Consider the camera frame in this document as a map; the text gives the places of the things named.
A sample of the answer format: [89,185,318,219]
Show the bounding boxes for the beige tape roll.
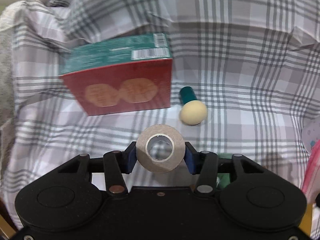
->
[136,125,185,173]

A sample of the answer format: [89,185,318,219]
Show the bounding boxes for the green plush toy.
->
[216,153,234,190]

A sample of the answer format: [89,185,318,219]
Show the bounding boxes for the red and teal box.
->
[59,33,172,115]

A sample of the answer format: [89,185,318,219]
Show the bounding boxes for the white pink folded cloth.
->
[302,116,319,204]

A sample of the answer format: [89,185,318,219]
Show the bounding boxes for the grey plaid cloth cover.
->
[1,0,319,228]

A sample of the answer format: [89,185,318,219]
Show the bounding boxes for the yellow cardboard box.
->
[299,203,313,236]

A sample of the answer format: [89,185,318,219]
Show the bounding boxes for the cream sponge with teal handle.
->
[180,86,208,126]

